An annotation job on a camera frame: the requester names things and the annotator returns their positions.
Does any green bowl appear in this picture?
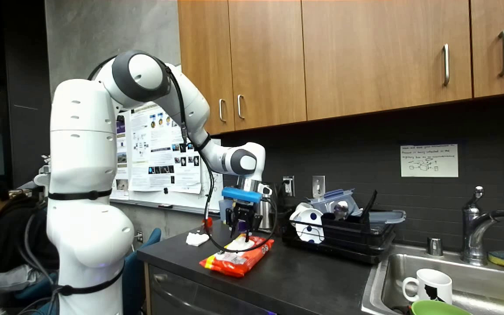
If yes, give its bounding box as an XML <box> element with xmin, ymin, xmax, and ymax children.
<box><xmin>410</xmin><ymin>297</ymin><xmax>473</xmax><ymax>315</ymax></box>

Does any blue chair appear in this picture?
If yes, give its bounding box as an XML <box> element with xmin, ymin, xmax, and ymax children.
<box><xmin>121</xmin><ymin>225</ymin><xmax>165</xmax><ymax>315</ymax></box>

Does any steel sink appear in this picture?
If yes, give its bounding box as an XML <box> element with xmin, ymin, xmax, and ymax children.
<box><xmin>361</xmin><ymin>243</ymin><xmax>504</xmax><ymax>315</ymax></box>

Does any orange wet wipes bag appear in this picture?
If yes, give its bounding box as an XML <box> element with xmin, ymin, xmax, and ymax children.
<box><xmin>198</xmin><ymin>232</ymin><xmax>278</xmax><ymax>279</ymax></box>

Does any white wall outlet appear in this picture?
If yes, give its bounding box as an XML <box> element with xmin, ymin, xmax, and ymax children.
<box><xmin>282</xmin><ymin>174</ymin><xmax>298</xmax><ymax>197</ymax></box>
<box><xmin>310</xmin><ymin>173</ymin><xmax>327</xmax><ymax>197</ymax></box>

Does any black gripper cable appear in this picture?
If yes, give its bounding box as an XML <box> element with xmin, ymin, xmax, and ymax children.
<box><xmin>163</xmin><ymin>62</ymin><xmax>280</xmax><ymax>253</ymax></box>

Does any clear blue plastic container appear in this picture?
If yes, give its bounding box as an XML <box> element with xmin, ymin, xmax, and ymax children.
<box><xmin>312</xmin><ymin>187</ymin><xmax>362</xmax><ymax>215</ymax></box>

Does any white mug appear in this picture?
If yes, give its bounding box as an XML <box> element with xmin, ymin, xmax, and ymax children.
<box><xmin>401</xmin><ymin>265</ymin><xmax>455</xmax><ymax>306</ymax></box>

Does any white paper wall note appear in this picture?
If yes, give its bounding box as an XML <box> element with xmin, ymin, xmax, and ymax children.
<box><xmin>397</xmin><ymin>141</ymin><xmax>462</xmax><ymax>180</ymax></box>

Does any steel thermos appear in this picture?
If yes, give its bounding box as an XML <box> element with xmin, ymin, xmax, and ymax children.
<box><xmin>256</xmin><ymin>181</ymin><xmax>275</xmax><ymax>232</ymax></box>

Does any whiteboard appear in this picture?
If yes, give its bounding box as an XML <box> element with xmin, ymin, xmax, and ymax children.
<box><xmin>110</xmin><ymin>97</ymin><xmax>226</xmax><ymax>215</ymax></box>

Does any metal faucet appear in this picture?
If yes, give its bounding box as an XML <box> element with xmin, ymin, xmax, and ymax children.
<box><xmin>460</xmin><ymin>183</ymin><xmax>504</xmax><ymax>267</ymax></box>

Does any small metal cup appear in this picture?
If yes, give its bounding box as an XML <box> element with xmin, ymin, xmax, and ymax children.
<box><xmin>427</xmin><ymin>234</ymin><xmax>445</xmax><ymax>257</ymax></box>

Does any research poster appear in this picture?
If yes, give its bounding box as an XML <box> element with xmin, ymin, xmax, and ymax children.
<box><xmin>114</xmin><ymin>101</ymin><xmax>207</xmax><ymax>195</ymax></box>

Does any white crumpled tissue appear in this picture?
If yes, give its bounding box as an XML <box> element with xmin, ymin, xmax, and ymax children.
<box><xmin>184</xmin><ymin>229</ymin><xmax>212</xmax><ymax>248</ymax></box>

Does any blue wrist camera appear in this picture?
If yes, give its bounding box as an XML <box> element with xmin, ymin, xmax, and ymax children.
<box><xmin>221</xmin><ymin>185</ymin><xmax>264</xmax><ymax>204</ymax></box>

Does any blue plate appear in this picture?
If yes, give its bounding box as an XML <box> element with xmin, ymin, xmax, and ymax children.
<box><xmin>368</xmin><ymin>208</ymin><xmax>410</xmax><ymax>227</ymax></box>

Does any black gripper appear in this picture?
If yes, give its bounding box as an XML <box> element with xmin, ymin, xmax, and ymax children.
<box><xmin>226</xmin><ymin>199</ymin><xmax>264</xmax><ymax>241</ymax></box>

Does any black dish rack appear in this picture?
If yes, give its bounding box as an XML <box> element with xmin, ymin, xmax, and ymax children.
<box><xmin>280</xmin><ymin>199</ymin><xmax>401</xmax><ymax>267</ymax></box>

